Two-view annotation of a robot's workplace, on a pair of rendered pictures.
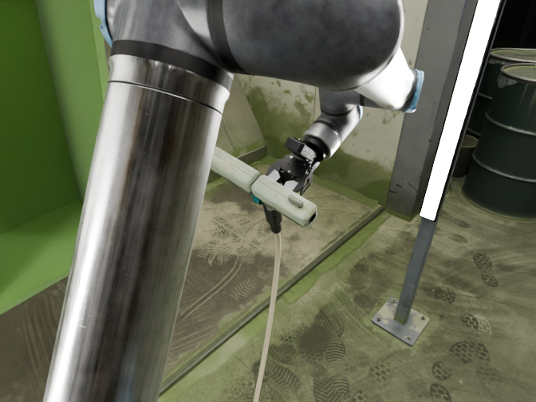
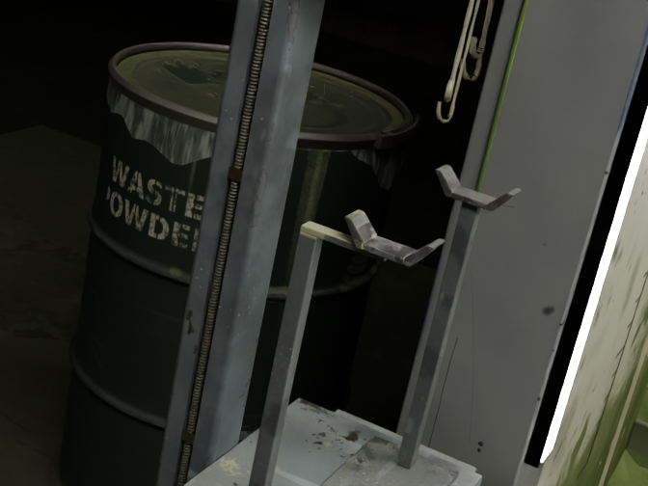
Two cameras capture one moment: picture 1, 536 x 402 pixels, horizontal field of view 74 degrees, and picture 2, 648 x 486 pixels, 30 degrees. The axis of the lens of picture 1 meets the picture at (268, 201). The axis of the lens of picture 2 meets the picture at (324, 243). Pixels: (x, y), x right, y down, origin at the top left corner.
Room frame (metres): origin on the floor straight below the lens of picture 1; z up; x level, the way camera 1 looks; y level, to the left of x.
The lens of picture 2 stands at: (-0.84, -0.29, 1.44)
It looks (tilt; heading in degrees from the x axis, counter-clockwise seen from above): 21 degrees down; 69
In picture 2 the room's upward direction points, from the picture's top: 12 degrees clockwise
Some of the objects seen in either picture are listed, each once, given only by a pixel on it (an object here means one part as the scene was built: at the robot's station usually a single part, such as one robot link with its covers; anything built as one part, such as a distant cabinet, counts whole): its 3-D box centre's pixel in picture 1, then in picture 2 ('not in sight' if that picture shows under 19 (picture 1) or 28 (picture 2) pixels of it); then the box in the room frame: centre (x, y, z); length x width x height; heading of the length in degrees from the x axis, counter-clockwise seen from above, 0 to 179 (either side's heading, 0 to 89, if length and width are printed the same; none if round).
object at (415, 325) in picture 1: (400, 320); not in sight; (1.12, -0.62, 0.01); 0.20 x 0.20 x 0.01; 47
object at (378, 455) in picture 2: not in sight; (378, 356); (-0.42, 0.63, 0.95); 0.26 x 0.15 x 0.32; 47
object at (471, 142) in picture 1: (455, 155); not in sight; (2.64, -1.51, 0.14); 0.31 x 0.29 x 0.28; 137
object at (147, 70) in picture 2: not in sight; (261, 94); (-0.23, 1.82, 0.86); 0.54 x 0.54 x 0.01
